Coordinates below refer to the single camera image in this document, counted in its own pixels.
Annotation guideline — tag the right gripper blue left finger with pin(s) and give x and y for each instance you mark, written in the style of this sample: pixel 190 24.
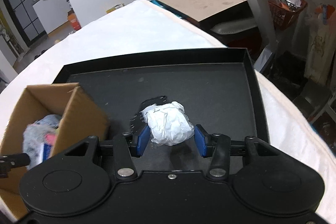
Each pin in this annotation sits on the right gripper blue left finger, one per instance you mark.
pixel 131 147

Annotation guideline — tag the brown cardboard box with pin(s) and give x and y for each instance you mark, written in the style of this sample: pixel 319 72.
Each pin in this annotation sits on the brown cardboard box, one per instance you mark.
pixel 80 116

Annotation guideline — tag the black white-stitched fabric pouch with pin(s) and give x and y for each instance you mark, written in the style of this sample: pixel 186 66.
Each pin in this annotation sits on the black white-stitched fabric pouch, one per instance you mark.
pixel 139 121

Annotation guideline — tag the orange bag on floor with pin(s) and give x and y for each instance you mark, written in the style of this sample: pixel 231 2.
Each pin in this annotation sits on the orange bag on floor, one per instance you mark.
pixel 73 20

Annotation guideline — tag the white soft ball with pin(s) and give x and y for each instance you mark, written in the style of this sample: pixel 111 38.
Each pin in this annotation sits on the white soft ball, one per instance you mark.
pixel 169 124

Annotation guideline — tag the black shallow tray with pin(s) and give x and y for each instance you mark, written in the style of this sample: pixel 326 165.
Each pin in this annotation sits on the black shallow tray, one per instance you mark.
pixel 217 88

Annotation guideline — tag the grey fluffy plush toy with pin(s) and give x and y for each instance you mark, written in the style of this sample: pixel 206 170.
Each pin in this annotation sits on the grey fluffy plush toy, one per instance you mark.
pixel 41 131

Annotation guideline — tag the blue tissue packet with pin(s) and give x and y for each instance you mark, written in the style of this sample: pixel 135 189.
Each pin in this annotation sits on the blue tissue packet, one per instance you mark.
pixel 44 152

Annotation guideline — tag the yellow cardboard box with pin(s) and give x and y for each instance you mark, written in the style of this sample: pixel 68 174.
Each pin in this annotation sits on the yellow cardboard box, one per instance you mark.
pixel 115 8

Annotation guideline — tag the white kitchen cabinet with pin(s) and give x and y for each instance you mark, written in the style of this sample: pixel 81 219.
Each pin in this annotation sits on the white kitchen cabinet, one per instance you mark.
pixel 52 13

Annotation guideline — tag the red plastic basket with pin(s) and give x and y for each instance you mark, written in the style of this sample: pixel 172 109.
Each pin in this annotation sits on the red plastic basket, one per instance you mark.
pixel 286 12

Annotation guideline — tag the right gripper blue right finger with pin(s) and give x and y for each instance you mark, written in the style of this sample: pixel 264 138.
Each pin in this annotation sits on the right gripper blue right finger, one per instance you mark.
pixel 217 147

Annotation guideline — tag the white table cloth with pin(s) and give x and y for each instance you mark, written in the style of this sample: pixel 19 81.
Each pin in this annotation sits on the white table cloth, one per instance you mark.
pixel 144 27

